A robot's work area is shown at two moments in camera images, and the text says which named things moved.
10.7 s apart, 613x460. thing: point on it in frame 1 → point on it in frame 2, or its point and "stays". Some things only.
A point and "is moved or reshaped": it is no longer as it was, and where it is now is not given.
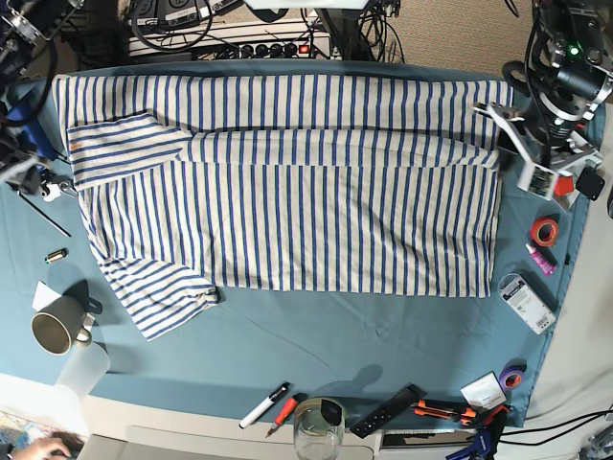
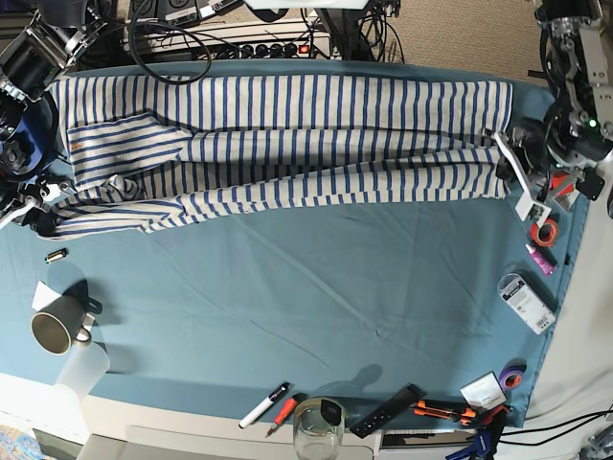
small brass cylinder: (56, 255) stays
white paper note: (44, 296) stays
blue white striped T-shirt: (304, 183) is moved or reshaped
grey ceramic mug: (59, 325) stays
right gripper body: (19, 166) → (15, 196)
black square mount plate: (590, 183) stays
